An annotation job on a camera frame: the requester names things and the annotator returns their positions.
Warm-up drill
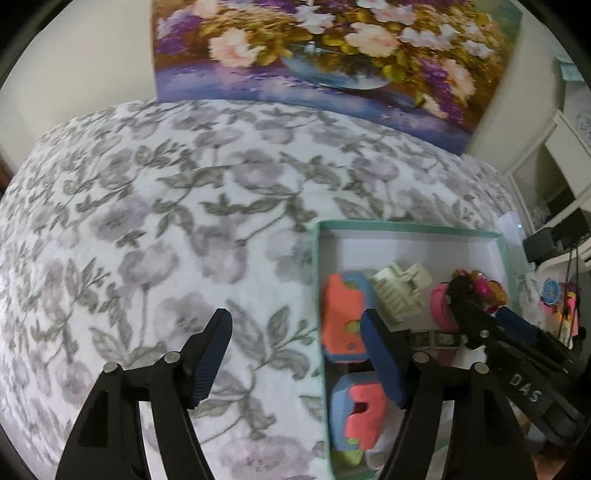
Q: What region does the black cable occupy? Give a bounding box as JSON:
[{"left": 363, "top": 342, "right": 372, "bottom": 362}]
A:
[{"left": 566, "top": 244, "right": 583, "bottom": 324}]

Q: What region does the black charger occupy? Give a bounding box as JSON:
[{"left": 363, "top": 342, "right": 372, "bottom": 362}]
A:
[{"left": 523, "top": 229, "right": 557, "bottom": 264}]

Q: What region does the white power strip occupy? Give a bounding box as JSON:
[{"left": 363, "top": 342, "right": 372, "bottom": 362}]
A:
[{"left": 496, "top": 211, "right": 527, "bottom": 245}]

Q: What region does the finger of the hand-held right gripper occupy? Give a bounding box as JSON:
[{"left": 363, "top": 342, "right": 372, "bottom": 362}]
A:
[
  {"left": 445, "top": 274, "right": 497, "bottom": 354},
  {"left": 496, "top": 307, "right": 571, "bottom": 374}
]

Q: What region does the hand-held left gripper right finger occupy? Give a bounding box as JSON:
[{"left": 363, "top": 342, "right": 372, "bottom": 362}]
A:
[{"left": 359, "top": 309, "right": 522, "bottom": 480}]

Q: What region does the white plug adapter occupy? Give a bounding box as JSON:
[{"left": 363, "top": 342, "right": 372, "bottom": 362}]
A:
[{"left": 365, "top": 443, "right": 398, "bottom": 472}]

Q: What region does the flower painting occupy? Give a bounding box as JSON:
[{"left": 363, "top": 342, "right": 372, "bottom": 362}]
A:
[{"left": 152, "top": 0, "right": 523, "bottom": 155}]

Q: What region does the pile of colourful stationery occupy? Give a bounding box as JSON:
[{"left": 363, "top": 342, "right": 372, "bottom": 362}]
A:
[{"left": 538, "top": 277, "right": 587, "bottom": 352}]

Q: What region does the round blue badge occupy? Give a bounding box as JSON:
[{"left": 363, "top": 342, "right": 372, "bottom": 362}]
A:
[{"left": 539, "top": 278, "right": 563, "bottom": 306}]

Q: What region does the pink wrist band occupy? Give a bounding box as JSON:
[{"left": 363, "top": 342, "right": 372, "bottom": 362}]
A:
[{"left": 430, "top": 281, "right": 462, "bottom": 333}]

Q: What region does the gold black patterned clip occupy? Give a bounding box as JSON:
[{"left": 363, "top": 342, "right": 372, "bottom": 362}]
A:
[{"left": 409, "top": 330, "right": 467, "bottom": 350}]

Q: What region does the white tray teal rim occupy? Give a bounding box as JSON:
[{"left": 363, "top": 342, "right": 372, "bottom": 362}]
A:
[{"left": 310, "top": 220, "right": 522, "bottom": 480}]

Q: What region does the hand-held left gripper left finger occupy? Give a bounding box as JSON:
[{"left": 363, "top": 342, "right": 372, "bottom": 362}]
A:
[{"left": 55, "top": 308, "right": 233, "bottom": 480}]

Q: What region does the orange blue foam block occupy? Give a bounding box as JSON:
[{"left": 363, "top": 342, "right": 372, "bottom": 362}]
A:
[{"left": 322, "top": 272, "right": 377, "bottom": 365}]

